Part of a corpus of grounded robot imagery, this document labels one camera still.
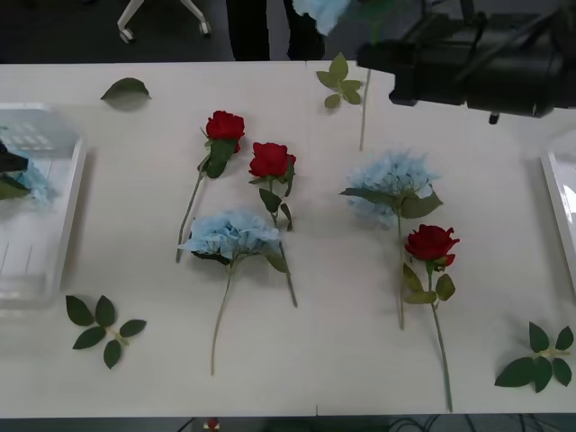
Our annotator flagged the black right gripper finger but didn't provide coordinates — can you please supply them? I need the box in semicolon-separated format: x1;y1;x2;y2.
357;54;398;74
356;40;400;58

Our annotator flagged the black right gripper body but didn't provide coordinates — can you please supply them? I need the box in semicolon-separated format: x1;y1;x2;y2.
388;42;472;108

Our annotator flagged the pale blue flower green stem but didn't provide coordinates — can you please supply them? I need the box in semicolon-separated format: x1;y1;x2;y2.
338;146;446;332
177;209;290;377
0;155;62;211
291;0;383;153

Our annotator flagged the pale green leaf twig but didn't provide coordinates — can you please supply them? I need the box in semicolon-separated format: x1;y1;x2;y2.
315;51;364;110

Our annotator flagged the shallow white box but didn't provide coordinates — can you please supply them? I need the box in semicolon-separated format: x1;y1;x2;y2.
539;130;576;299
0;103;87;312

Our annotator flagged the person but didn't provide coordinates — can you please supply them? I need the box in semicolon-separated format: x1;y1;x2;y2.
226;0;328;62

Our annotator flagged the single dark green leaf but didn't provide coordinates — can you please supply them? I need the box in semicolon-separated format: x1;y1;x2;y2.
99;76;153;103

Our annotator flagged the red rose green stem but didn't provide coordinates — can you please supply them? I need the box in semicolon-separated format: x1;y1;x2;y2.
401;223;462;413
247;141;300;310
175;110;247;265

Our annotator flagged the dark green leaf twig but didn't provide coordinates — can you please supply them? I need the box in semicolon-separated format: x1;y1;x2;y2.
65;294;149;371
494;321;575;394

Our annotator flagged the white chair base with wheels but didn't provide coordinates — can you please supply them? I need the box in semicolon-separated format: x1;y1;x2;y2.
115;0;213;44

